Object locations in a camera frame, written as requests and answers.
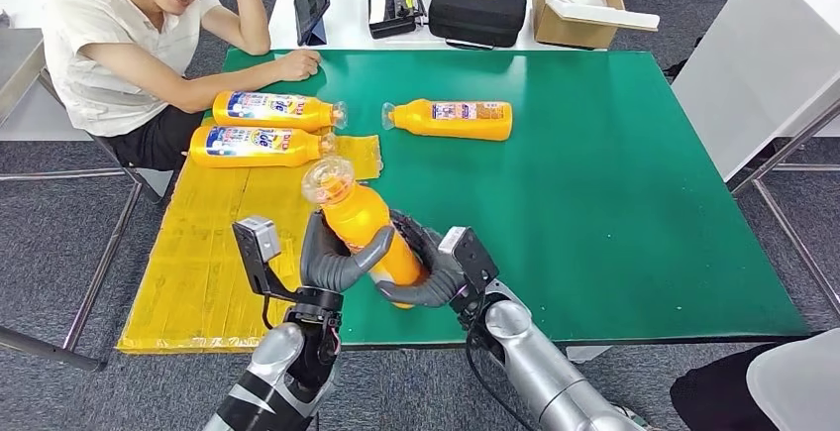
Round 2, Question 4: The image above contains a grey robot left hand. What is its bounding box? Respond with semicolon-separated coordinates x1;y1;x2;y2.
299;211;397;294

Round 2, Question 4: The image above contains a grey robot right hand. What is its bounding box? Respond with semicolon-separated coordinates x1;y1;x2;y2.
374;209;469;310

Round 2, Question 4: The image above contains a person's right hand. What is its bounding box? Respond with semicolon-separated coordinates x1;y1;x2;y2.
275;49;324;83

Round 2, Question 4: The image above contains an orange detergent bottle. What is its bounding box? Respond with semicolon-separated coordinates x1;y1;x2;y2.
381;98;514;143
211;90;349;133
301;157;428;311
188;126;337;169

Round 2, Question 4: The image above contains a black tablet on stand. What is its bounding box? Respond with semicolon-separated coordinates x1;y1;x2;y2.
293;0;332;48

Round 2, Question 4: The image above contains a black label printer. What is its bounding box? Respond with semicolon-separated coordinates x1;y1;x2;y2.
367;0;428;41

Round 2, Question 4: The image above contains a yellow taped mat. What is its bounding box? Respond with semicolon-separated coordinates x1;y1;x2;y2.
116;119;384;356

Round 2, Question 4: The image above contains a person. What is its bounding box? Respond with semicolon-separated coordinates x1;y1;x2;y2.
610;329;840;431
42;0;323;170

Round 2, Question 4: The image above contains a black carrying case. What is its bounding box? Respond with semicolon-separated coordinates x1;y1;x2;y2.
428;0;528;50

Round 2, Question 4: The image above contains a grey stool seat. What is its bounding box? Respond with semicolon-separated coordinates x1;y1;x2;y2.
134;166;175;203

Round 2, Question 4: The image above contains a cardboard box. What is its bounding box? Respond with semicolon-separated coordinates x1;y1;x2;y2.
532;0;625;51

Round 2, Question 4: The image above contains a white foam sheet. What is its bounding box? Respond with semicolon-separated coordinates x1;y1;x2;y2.
544;0;662;31

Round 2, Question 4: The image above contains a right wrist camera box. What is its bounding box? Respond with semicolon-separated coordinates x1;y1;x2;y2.
437;224;501;316

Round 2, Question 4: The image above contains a white table bracket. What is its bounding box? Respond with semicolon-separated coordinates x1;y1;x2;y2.
565;346;611;364

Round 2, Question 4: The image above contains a steel frame bench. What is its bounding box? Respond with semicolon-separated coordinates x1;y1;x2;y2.
0;27;175;375

